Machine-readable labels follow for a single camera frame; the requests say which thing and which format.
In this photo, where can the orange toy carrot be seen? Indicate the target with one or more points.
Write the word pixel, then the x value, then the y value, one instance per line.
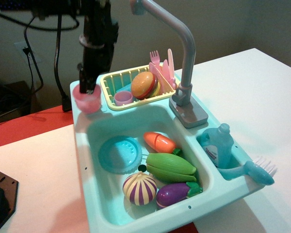
pixel 161 143

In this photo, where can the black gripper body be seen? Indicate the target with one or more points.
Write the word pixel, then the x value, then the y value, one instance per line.
pixel 97 59

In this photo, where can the grey toy faucet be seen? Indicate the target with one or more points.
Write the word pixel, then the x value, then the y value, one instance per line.
pixel 185 107

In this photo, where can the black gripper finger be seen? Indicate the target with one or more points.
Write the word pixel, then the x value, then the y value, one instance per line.
pixel 91 80
pixel 83 81

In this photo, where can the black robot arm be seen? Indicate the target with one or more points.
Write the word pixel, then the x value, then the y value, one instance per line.
pixel 99 35

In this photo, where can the large pink plastic cup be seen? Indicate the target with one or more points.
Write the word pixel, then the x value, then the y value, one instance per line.
pixel 87 103

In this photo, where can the blue dish brush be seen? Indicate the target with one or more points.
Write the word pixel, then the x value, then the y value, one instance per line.
pixel 260 170

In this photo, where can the pink cutlery holder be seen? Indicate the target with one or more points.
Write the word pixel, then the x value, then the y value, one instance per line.
pixel 163 76

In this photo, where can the blue toy plate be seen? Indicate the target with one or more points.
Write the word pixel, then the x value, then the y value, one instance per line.
pixel 120 155

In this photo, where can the green toy corn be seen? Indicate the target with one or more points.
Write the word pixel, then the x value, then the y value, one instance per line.
pixel 170 168

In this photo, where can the purple toy eggplant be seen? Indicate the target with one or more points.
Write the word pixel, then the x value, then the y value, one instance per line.
pixel 176 192

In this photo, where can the teal toy sink unit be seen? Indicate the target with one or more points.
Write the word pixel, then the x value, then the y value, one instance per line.
pixel 108 211

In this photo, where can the small pink plastic cup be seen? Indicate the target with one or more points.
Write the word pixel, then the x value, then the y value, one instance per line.
pixel 123 98

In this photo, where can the blue dish soap bottle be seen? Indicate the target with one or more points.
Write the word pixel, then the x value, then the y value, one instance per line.
pixel 217 144

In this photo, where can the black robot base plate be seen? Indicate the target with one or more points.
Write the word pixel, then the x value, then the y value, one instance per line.
pixel 8 197

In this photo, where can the toy hamburger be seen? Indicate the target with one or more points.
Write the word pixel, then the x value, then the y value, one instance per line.
pixel 145 85

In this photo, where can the pink toy fork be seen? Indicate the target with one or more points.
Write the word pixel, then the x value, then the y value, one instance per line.
pixel 155 58

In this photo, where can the pink toy knife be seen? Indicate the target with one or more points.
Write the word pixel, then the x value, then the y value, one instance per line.
pixel 170 63

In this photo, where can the yellow dish rack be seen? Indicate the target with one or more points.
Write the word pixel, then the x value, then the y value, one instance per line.
pixel 120 80

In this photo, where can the striped toy onion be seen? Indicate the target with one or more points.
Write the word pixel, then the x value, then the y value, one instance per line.
pixel 139 188

